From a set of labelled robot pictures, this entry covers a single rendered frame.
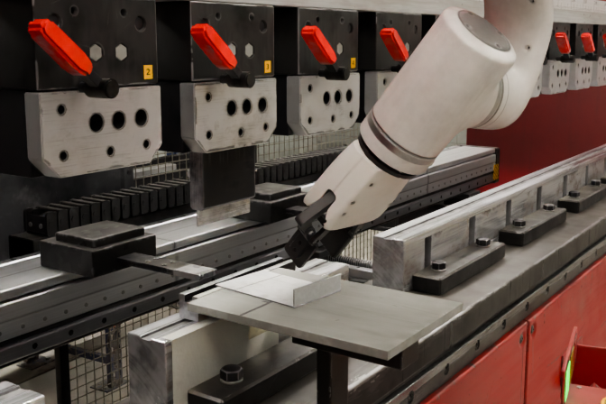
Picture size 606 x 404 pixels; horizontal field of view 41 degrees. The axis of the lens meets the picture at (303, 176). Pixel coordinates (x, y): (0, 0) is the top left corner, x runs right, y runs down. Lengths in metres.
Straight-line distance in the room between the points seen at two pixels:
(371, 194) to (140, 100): 0.26
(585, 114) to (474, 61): 2.27
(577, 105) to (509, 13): 2.18
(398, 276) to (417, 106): 0.64
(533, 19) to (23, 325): 0.73
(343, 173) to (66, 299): 0.49
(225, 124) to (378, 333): 0.29
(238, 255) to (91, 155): 0.68
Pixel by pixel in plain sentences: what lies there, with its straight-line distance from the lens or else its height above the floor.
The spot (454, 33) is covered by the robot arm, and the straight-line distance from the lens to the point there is 0.77.
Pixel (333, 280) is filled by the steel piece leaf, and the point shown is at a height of 1.02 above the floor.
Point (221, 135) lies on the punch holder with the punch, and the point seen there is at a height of 1.19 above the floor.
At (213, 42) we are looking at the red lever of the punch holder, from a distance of 0.85.
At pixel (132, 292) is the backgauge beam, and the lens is 1.25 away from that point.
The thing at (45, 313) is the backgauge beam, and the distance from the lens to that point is 1.15.
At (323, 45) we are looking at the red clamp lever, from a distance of 1.02.
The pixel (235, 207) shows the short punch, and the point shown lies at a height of 1.09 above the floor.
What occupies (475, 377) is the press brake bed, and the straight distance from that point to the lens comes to 1.43.
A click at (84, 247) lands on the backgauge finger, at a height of 1.02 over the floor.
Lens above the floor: 1.30
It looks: 10 degrees down
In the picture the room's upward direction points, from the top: straight up
